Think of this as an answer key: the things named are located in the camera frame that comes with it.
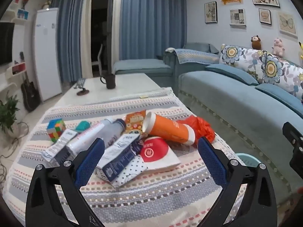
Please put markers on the brown plush monkey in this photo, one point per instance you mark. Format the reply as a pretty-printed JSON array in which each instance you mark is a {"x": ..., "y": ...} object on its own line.
[{"x": 256, "y": 43}]

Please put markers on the red plastic bag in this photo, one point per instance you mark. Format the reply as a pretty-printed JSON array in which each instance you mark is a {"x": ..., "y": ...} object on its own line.
[{"x": 203, "y": 127}]

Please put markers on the green potted plant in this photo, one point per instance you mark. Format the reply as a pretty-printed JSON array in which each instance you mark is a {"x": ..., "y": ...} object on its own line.
[{"x": 8, "y": 113}]

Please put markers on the dark brown mug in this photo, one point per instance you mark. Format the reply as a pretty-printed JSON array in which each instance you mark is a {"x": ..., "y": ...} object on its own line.
[{"x": 110, "y": 81}]

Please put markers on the light blue bin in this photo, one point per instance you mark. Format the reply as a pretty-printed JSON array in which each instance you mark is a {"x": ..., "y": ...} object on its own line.
[{"x": 247, "y": 159}]

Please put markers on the small butterfly picture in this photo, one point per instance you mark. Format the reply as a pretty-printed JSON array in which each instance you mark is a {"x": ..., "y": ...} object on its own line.
[{"x": 265, "y": 16}]

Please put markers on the blue curtain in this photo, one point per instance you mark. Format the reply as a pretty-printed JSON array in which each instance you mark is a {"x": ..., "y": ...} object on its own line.
[
  {"x": 153, "y": 21},
  {"x": 71, "y": 33}
]

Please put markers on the floral cushion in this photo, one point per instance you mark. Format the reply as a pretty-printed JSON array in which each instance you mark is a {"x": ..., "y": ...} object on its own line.
[
  {"x": 239, "y": 56},
  {"x": 281, "y": 71}
]

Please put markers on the black television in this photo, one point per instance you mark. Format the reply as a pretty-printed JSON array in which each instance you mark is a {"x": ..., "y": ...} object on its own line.
[{"x": 6, "y": 43}]

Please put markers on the grey and white packet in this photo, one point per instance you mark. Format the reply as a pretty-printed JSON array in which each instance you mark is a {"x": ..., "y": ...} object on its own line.
[{"x": 60, "y": 147}]

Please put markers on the colourful puzzle cube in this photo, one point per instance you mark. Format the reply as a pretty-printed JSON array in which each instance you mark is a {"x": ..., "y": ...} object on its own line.
[{"x": 55, "y": 130}]

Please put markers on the blue cushion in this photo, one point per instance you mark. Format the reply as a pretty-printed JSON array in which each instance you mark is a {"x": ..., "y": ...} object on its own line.
[
  {"x": 281, "y": 97},
  {"x": 229, "y": 73}
]

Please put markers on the grey remote control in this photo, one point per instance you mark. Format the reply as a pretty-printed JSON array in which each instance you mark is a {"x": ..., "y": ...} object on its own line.
[{"x": 80, "y": 82}]

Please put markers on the teal clay bag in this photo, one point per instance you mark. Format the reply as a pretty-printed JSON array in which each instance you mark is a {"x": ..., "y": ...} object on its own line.
[{"x": 83, "y": 125}]

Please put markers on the white and blue carton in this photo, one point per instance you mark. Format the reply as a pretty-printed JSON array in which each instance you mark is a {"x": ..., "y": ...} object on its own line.
[{"x": 120, "y": 156}]

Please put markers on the large butterfly picture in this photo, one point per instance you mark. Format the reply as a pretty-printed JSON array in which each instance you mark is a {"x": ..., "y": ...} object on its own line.
[{"x": 287, "y": 23}]

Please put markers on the blue shelf picture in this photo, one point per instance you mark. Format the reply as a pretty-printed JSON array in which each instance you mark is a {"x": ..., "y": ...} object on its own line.
[{"x": 22, "y": 14}]

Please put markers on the white dotted packet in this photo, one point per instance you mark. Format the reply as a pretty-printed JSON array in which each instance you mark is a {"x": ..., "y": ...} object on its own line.
[{"x": 129, "y": 172}]

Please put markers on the white framed print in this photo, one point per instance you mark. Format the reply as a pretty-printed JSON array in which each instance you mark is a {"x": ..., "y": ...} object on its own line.
[{"x": 237, "y": 17}]

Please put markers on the dark brown dish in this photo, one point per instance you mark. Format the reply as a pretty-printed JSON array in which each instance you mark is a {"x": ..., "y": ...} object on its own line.
[{"x": 83, "y": 92}]

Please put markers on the striped woven blanket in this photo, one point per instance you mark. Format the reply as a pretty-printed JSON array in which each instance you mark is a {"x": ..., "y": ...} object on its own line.
[{"x": 142, "y": 201}]

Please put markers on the blue sofa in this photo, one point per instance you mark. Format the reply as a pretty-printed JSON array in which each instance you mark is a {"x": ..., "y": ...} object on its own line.
[{"x": 227, "y": 99}]

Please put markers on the tall framed picture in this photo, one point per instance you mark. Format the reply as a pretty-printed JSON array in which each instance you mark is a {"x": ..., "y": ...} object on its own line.
[{"x": 210, "y": 12}]

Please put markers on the orange snack packet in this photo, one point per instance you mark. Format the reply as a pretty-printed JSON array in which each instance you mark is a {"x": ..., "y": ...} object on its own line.
[{"x": 135, "y": 123}]

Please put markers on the white chair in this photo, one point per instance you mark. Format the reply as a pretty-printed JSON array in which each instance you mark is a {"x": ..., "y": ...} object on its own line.
[{"x": 97, "y": 60}]

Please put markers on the dark acoustic guitar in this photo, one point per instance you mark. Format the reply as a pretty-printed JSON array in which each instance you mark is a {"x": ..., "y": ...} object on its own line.
[{"x": 30, "y": 94}]

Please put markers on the clear plastic bottle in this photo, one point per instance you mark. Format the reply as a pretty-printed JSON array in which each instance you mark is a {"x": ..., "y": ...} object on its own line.
[{"x": 87, "y": 134}]

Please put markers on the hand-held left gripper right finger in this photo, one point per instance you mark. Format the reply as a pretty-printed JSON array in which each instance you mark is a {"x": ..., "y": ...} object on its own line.
[{"x": 210, "y": 163}]

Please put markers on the white coffee table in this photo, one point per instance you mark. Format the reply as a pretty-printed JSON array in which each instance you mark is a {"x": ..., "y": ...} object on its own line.
[{"x": 132, "y": 84}]

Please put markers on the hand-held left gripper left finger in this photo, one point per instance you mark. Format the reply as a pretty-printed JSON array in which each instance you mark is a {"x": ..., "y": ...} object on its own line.
[{"x": 90, "y": 162}]

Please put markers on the white refrigerator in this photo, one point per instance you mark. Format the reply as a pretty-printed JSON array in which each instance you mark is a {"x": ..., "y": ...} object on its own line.
[{"x": 47, "y": 56}]

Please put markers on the grey bottle with dark cap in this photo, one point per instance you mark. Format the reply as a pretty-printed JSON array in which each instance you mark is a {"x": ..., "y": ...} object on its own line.
[{"x": 114, "y": 130}]

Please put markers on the red and white paper bowl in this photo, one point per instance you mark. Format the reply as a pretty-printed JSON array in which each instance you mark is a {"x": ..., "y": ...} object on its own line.
[{"x": 156, "y": 153}]

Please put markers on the red box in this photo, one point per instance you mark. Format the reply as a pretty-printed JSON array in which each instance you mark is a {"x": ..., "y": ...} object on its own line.
[{"x": 18, "y": 68}]

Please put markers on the pink plush pig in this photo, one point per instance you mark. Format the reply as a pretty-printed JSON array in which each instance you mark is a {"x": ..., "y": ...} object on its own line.
[{"x": 278, "y": 48}]

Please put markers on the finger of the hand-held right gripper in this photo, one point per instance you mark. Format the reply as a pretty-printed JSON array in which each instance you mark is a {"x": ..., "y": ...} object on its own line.
[{"x": 296, "y": 137}]

